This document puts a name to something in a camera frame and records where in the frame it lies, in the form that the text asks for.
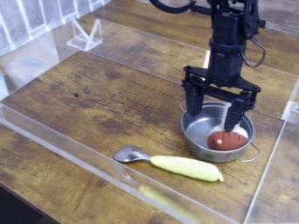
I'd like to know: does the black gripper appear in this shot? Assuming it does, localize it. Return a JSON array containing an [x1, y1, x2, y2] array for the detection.
[[182, 66, 262, 131]]

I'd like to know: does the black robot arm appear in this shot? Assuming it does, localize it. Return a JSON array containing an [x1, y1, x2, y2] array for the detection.
[[182, 0, 262, 131]]

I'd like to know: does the silver metal pot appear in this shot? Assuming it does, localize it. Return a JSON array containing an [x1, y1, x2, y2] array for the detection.
[[182, 101, 261, 163]]

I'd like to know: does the black bar on table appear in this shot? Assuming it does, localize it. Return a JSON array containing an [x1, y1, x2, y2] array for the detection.
[[189, 3, 267, 30]]

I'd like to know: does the spoon with yellow handle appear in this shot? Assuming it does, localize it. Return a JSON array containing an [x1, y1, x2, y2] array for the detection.
[[114, 146, 225, 182]]

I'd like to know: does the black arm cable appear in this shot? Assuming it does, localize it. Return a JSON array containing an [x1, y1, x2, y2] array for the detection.
[[149, 0, 267, 68]]

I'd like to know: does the clear acrylic triangle bracket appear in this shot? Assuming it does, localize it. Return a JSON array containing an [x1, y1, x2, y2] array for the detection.
[[67, 19, 103, 52]]

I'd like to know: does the clear acrylic enclosure wall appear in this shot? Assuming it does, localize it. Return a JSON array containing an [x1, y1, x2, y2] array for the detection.
[[0, 0, 299, 224]]

